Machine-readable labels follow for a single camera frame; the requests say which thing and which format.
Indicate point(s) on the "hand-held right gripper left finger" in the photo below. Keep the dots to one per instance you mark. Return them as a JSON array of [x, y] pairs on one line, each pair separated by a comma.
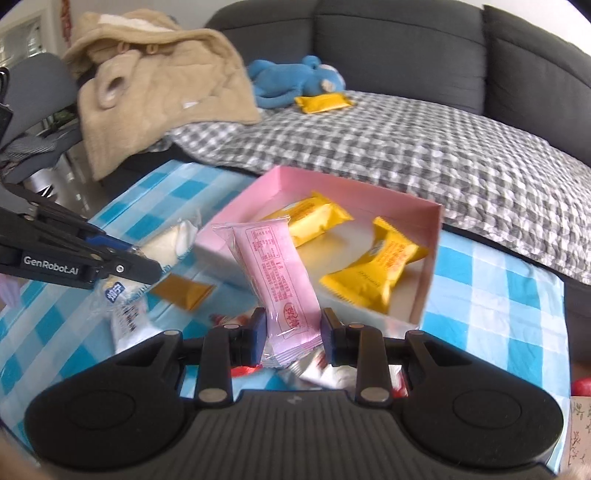
[[259, 337]]

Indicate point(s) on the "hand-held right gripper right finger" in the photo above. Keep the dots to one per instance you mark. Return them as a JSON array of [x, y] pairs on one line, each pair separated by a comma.
[[330, 337]]

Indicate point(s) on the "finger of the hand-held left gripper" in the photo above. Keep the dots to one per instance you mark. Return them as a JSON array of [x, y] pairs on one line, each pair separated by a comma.
[[108, 241], [134, 268]]

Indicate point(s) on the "white nut snack packet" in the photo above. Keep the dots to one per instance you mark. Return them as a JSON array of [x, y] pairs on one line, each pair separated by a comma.
[[323, 374]]

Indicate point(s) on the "clear cream pastry packet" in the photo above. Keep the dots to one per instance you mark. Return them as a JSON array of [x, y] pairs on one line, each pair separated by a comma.
[[171, 242]]

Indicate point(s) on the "gold snack packet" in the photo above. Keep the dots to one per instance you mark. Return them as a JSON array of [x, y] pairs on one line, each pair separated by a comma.
[[189, 293]]

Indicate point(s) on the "pink snack packet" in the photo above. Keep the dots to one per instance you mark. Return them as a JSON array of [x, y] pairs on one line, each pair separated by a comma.
[[277, 277]]

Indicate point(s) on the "pink cardboard box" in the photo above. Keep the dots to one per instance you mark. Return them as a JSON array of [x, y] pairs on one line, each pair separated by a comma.
[[323, 181]]

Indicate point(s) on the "red white snack packet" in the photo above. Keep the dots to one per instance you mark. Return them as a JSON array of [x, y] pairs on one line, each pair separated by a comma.
[[226, 318]]

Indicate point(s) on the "large yellow snack packet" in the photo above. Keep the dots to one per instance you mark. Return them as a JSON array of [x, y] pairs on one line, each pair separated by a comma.
[[374, 272]]

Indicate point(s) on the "dark checked cloth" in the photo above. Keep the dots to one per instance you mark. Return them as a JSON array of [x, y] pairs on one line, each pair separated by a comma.
[[32, 145]]

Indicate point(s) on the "small yellow snack packet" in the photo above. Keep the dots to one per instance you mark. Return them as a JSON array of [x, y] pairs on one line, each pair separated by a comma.
[[314, 217]]

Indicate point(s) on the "beige fleece coat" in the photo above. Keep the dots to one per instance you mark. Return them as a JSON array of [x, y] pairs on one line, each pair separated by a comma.
[[161, 92]]

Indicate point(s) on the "blue checked tablecloth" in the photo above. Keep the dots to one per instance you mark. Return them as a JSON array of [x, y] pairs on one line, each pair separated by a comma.
[[485, 300]]

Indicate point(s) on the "grey chair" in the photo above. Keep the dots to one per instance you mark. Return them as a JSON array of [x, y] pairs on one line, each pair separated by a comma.
[[37, 87]]

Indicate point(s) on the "grey checked blanket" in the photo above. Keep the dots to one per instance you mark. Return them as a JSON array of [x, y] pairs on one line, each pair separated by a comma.
[[415, 152]]

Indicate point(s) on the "flat yellow snack packet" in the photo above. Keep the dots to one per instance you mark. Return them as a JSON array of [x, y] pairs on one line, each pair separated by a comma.
[[323, 102]]

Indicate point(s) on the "blue plush toy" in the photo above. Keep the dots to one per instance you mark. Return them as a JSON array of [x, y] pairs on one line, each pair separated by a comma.
[[286, 76]]

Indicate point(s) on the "red object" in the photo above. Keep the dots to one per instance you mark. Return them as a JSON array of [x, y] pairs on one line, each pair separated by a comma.
[[582, 386]]

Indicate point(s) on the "floral printed paper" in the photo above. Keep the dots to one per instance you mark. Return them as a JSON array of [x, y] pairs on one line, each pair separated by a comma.
[[579, 429]]

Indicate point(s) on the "dark grey sofa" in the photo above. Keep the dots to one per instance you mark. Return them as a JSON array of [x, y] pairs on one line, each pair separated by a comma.
[[392, 41]]

